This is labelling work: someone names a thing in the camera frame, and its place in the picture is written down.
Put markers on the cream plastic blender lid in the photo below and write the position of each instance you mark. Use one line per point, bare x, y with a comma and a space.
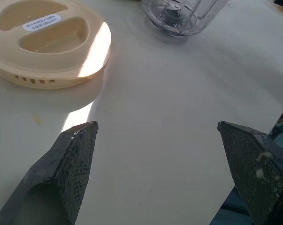
61, 61

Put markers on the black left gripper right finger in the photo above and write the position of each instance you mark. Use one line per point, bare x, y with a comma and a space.
254, 168

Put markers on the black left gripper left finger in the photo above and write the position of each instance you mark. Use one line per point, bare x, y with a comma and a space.
68, 168

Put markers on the clear jar with cream lid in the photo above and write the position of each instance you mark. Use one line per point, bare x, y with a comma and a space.
178, 23

